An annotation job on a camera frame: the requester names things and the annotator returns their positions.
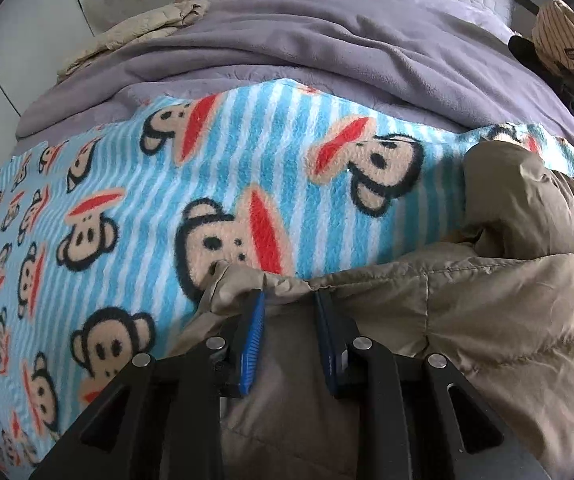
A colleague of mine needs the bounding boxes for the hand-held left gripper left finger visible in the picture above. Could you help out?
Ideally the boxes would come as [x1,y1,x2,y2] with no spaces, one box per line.
[29,290,268,480]

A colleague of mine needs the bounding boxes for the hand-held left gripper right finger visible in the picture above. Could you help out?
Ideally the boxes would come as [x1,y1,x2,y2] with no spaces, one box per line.
[314,287,552,480]

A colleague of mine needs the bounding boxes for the taupe puffer jacket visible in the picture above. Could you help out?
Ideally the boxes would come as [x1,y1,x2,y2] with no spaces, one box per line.
[171,137,574,480]

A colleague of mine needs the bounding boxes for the black folded clothes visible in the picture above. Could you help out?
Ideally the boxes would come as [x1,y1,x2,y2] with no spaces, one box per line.
[508,34,574,137]

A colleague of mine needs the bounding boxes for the blue monkey print blanket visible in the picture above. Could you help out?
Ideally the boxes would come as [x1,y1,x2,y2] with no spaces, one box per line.
[0,79,574,480]

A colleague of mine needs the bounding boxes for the purple duvet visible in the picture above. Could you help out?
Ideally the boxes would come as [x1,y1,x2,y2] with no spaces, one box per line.
[16,0,574,167]

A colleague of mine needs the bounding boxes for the cream quilted jacket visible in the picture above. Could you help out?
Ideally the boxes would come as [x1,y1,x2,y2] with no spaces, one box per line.
[57,0,212,82]

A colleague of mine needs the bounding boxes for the white wardrobe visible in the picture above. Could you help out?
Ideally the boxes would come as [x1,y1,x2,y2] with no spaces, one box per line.
[0,0,98,171]

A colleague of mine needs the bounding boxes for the beige striped garment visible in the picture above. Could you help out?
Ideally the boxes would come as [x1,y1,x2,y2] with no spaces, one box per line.
[531,0,574,77]

